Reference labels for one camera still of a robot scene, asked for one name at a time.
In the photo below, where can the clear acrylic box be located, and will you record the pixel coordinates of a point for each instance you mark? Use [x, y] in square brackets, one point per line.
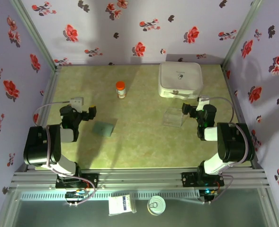
[173, 117]

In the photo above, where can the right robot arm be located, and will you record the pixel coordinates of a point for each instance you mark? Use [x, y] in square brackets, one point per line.
[234, 142]

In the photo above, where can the white zipper pouch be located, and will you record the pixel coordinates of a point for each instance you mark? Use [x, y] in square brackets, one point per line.
[179, 79]

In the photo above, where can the orange-capped pill bottle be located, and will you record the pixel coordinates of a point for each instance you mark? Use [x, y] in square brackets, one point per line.
[121, 91]

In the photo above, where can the white paper packet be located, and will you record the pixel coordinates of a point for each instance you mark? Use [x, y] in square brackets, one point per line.
[120, 204]

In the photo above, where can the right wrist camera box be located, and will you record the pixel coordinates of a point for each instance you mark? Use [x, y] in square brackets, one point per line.
[203, 102]

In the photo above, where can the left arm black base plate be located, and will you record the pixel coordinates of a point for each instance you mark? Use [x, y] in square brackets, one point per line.
[89, 180]

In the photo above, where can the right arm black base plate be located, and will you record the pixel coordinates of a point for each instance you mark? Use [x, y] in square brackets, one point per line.
[189, 179]

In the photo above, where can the aluminium frame rail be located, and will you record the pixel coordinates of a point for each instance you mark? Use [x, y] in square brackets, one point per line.
[139, 178]

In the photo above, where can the aluminium corner post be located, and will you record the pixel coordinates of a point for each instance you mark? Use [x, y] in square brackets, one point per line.
[32, 33]
[242, 33]

